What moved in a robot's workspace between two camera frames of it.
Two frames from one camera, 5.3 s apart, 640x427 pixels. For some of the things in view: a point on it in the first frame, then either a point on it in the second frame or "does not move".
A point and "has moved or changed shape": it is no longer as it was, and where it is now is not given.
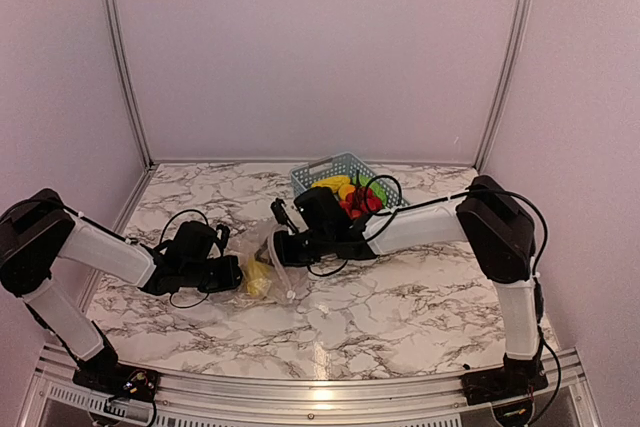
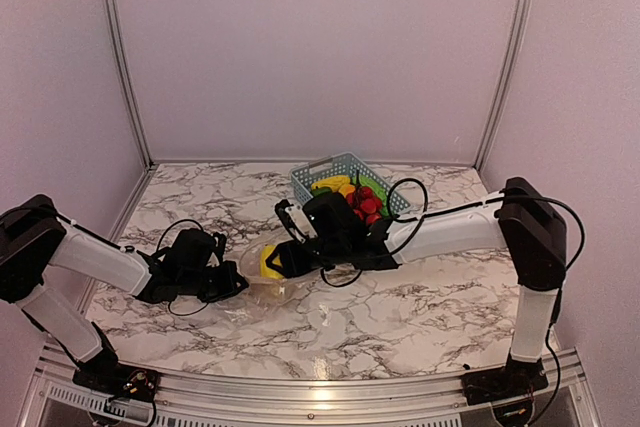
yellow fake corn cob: (333, 181) does not move
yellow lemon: (258, 281) → (266, 271)
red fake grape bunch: (360, 202) does not move
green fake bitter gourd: (364, 179) does not move
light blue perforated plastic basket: (348, 165) does not move
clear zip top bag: (265, 282) has moved or changed shape
